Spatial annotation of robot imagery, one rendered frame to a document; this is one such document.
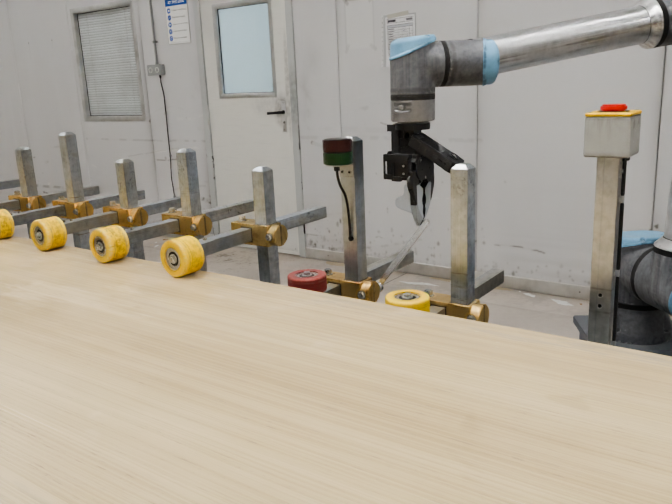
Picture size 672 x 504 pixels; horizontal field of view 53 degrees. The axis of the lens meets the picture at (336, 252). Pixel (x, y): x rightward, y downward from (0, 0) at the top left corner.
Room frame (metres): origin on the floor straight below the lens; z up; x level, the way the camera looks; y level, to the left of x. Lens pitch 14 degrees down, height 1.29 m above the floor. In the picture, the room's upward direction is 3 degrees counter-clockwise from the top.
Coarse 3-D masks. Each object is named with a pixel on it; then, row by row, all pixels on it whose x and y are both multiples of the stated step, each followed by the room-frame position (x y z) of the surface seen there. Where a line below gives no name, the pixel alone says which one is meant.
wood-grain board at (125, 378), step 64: (0, 256) 1.62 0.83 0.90; (64, 256) 1.59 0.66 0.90; (0, 320) 1.13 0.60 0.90; (64, 320) 1.12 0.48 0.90; (128, 320) 1.10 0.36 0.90; (192, 320) 1.09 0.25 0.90; (256, 320) 1.07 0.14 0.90; (320, 320) 1.06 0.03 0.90; (384, 320) 1.05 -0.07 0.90; (448, 320) 1.03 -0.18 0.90; (0, 384) 0.86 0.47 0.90; (64, 384) 0.85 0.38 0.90; (128, 384) 0.84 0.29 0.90; (192, 384) 0.83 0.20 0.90; (256, 384) 0.82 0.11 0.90; (320, 384) 0.82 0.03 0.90; (384, 384) 0.81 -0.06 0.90; (448, 384) 0.80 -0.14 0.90; (512, 384) 0.79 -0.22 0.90; (576, 384) 0.78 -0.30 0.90; (640, 384) 0.77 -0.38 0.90; (0, 448) 0.69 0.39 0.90; (64, 448) 0.68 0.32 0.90; (128, 448) 0.68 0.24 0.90; (192, 448) 0.67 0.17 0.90; (256, 448) 0.66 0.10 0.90; (320, 448) 0.66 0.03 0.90; (384, 448) 0.65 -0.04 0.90; (448, 448) 0.65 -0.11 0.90; (512, 448) 0.64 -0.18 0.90; (576, 448) 0.63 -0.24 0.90; (640, 448) 0.63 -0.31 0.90
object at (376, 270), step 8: (392, 256) 1.60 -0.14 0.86; (408, 256) 1.62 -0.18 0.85; (376, 264) 1.53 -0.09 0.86; (384, 264) 1.53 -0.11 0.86; (400, 264) 1.59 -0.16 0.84; (408, 264) 1.62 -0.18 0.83; (368, 272) 1.47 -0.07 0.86; (376, 272) 1.50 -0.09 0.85; (384, 272) 1.53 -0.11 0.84; (328, 288) 1.36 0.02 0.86; (336, 288) 1.37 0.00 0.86
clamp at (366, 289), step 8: (336, 272) 1.44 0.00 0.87; (328, 280) 1.40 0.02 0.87; (336, 280) 1.39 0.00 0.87; (344, 280) 1.38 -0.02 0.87; (368, 280) 1.37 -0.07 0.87; (344, 288) 1.38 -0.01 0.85; (352, 288) 1.36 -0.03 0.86; (360, 288) 1.36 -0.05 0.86; (368, 288) 1.35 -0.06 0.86; (376, 288) 1.37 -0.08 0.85; (344, 296) 1.38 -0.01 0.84; (352, 296) 1.37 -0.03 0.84; (360, 296) 1.35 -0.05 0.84; (368, 296) 1.34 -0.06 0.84; (376, 296) 1.37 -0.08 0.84
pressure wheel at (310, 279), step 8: (296, 272) 1.33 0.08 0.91; (304, 272) 1.31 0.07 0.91; (312, 272) 1.34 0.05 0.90; (320, 272) 1.32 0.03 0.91; (288, 280) 1.30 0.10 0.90; (296, 280) 1.28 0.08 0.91; (304, 280) 1.28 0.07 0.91; (312, 280) 1.28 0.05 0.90; (320, 280) 1.29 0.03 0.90; (304, 288) 1.28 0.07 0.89; (312, 288) 1.28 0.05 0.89; (320, 288) 1.29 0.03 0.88
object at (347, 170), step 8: (328, 152) 1.33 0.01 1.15; (336, 152) 1.32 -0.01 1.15; (344, 152) 1.33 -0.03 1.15; (336, 168) 1.34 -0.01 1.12; (344, 168) 1.37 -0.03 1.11; (352, 168) 1.36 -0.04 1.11; (336, 176) 1.35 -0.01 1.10; (344, 176) 1.38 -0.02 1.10; (352, 176) 1.36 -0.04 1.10; (344, 192) 1.36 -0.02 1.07; (352, 240) 1.37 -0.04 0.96
